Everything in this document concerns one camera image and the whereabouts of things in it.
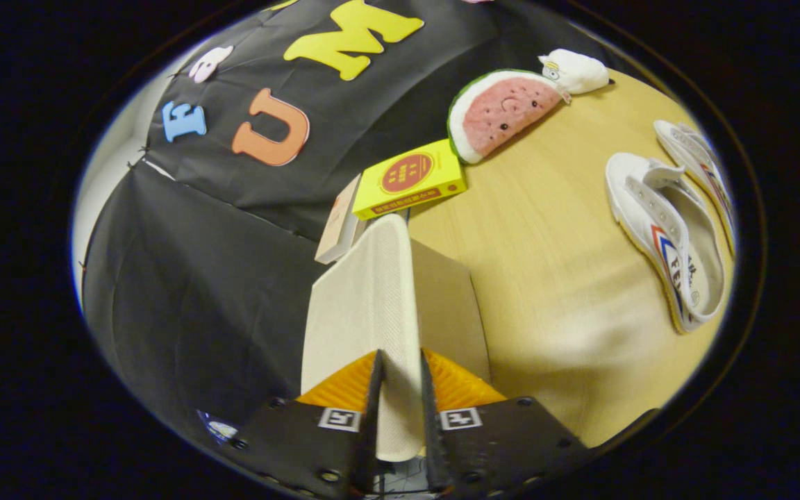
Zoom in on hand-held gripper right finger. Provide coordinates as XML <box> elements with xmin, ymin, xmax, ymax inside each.
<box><xmin>419</xmin><ymin>349</ymin><xmax>592</xmax><ymax>500</ymax></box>

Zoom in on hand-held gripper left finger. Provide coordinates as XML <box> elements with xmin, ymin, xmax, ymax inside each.
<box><xmin>226</xmin><ymin>349</ymin><xmax>385</xmax><ymax>500</ymax></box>

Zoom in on beige storage box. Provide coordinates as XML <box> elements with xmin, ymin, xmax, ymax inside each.
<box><xmin>301</xmin><ymin>214</ymin><xmax>491</xmax><ymax>463</ymax></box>

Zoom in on white canvas shoe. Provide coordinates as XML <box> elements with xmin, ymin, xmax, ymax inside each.
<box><xmin>605</xmin><ymin>153</ymin><xmax>727</xmax><ymax>335</ymax></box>
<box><xmin>653</xmin><ymin>119</ymin><xmax>738</xmax><ymax>258</ymax></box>

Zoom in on beige book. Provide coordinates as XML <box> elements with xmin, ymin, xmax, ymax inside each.
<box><xmin>315</xmin><ymin>174</ymin><xmax>366</xmax><ymax>265</ymax></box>

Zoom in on yellow book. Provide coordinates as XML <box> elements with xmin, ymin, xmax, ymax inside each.
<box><xmin>353</xmin><ymin>139</ymin><xmax>468</xmax><ymax>221</ymax></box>

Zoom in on watermelon slice plush toy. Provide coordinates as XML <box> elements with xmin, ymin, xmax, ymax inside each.
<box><xmin>447</xmin><ymin>68</ymin><xmax>571</xmax><ymax>165</ymax></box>

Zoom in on white plush toy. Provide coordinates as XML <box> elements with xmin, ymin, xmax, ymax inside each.
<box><xmin>537</xmin><ymin>49</ymin><xmax>610</xmax><ymax>96</ymax></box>

